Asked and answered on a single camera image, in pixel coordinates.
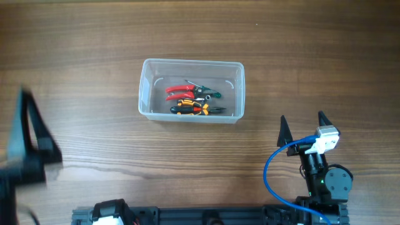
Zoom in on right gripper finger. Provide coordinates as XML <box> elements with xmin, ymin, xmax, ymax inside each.
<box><xmin>317</xmin><ymin>111</ymin><xmax>340</xmax><ymax>135</ymax></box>
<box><xmin>277</xmin><ymin>115</ymin><xmax>293</xmax><ymax>148</ymax></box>

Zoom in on orange black needle-nose pliers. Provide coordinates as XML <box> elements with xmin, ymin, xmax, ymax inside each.
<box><xmin>176</xmin><ymin>99</ymin><xmax>226</xmax><ymax>116</ymax></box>

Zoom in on green handled screwdriver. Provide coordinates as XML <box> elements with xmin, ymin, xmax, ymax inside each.
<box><xmin>185</xmin><ymin>79</ymin><xmax>222</xmax><ymax>98</ymax></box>

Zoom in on red handled pruning shears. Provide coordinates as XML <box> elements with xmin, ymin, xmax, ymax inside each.
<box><xmin>165</xmin><ymin>84</ymin><xmax>209</xmax><ymax>101</ymax></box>

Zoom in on black red screwdriver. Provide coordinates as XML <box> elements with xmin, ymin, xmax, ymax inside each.
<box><xmin>170</xmin><ymin>106</ymin><xmax>203</xmax><ymax>115</ymax></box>

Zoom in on silver L-shaped socket wrench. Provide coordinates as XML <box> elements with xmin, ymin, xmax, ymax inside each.
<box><xmin>194</xmin><ymin>95</ymin><xmax>211</xmax><ymax>101</ymax></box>

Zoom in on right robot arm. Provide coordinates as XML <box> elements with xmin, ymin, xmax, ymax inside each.
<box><xmin>277</xmin><ymin>111</ymin><xmax>354</xmax><ymax>224</ymax></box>

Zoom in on clear plastic container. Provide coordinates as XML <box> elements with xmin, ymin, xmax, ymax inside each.
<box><xmin>138</xmin><ymin>59</ymin><xmax>246</xmax><ymax>124</ymax></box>

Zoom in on right blue cable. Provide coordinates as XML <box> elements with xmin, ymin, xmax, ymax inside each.
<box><xmin>262</xmin><ymin>134</ymin><xmax>332</xmax><ymax>225</ymax></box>

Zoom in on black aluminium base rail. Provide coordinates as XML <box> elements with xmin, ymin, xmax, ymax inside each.
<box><xmin>71</xmin><ymin>203</ymin><xmax>349</xmax><ymax>225</ymax></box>

